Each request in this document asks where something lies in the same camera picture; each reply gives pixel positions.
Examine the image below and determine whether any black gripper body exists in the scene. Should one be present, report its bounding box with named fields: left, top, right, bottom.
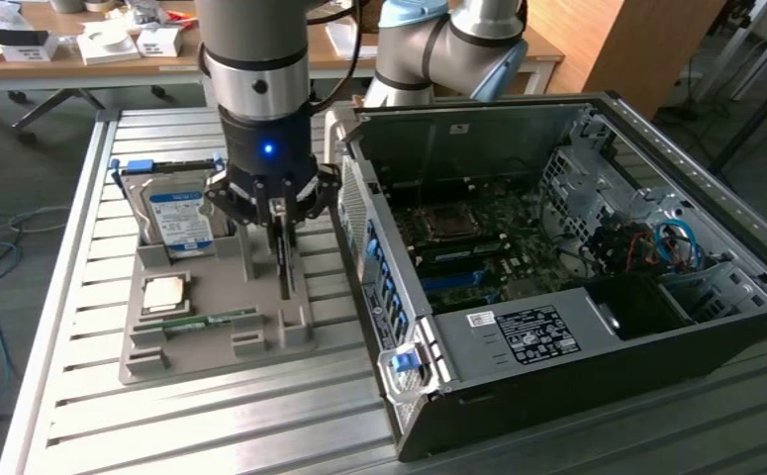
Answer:
left=215, top=105, right=323, bottom=202

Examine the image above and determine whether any green GPU card black shroud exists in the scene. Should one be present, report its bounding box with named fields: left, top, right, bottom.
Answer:
left=265, top=197, right=300, bottom=301

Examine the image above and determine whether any hard disk blue carrier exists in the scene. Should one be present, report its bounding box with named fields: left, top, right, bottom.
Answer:
left=109, top=156, right=227, bottom=259

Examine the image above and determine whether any grey parts rack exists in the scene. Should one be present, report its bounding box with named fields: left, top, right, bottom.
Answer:
left=116, top=223, right=320, bottom=387

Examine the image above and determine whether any metal CPU socket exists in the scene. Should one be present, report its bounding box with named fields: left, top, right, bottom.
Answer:
left=413, top=204, right=484, bottom=244

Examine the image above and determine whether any silver CPU chip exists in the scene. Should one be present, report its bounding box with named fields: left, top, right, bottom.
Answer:
left=140, top=275, right=192, bottom=314

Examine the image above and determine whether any green RAM stick white label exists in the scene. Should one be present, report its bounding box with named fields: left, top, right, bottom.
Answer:
left=429, top=240, right=503, bottom=263

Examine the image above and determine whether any small white labelled box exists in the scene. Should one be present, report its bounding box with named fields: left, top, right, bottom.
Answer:
left=135, top=26, right=185, bottom=59

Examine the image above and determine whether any blue expansion slot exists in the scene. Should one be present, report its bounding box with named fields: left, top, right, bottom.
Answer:
left=420, top=273, right=491, bottom=294

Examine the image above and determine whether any white box with tape roll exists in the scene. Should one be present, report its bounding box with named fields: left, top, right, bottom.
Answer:
left=74, top=21, right=143, bottom=66

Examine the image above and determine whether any green motherboard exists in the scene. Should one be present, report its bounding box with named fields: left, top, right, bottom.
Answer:
left=387, top=181, right=590, bottom=317

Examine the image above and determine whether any wooden desk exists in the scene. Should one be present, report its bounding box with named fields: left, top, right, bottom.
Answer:
left=0, top=0, right=567, bottom=96

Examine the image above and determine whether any blue case latch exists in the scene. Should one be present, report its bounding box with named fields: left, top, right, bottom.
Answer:
left=387, top=346, right=423, bottom=374

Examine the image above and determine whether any metal drive cage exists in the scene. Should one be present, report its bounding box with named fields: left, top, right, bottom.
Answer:
left=539, top=144, right=647, bottom=239

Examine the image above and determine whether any white box black lid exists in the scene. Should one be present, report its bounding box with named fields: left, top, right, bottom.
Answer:
left=0, top=28, right=62, bottom=64

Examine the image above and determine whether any black plastic shroud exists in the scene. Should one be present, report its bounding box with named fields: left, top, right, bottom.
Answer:
left=582, top=274, right=695, bottom=343

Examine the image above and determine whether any wooden cabinet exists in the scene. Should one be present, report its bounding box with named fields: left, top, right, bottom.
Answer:
left=525, top=0, right=731, bottom=121

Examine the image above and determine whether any black open PC case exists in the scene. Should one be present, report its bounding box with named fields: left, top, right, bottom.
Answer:
left=324, top=90, right=767, bottom=464

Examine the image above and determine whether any grey disk bay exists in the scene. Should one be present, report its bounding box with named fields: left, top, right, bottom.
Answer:
left=656, top=260, right=767, bottom=327

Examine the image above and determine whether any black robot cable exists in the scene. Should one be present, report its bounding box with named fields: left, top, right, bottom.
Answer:
left=303, top=0, right=375, bottom=118

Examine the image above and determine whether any grey floor cable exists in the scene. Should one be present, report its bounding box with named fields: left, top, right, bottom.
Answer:
left=0, top=204, right=72, bottom=238

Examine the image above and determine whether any red wire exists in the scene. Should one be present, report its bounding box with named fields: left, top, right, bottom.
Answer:
left=622, top=231, right=663, bottom=272

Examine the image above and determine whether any blue data wire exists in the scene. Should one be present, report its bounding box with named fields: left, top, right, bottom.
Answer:
left=655, top=219, right=710, bottom=272

